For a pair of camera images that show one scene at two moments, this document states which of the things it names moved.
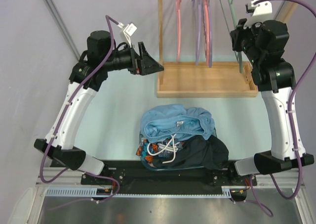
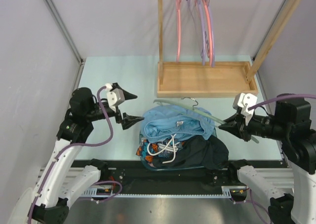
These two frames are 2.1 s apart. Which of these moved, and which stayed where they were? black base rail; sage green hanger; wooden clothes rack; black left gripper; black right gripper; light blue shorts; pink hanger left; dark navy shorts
Moved: black left gripper; sage green hanger; black right gripper
Stayed: light blue shorts; pink hanger left; black base rail; dark navy shorts; wooden clothes rack
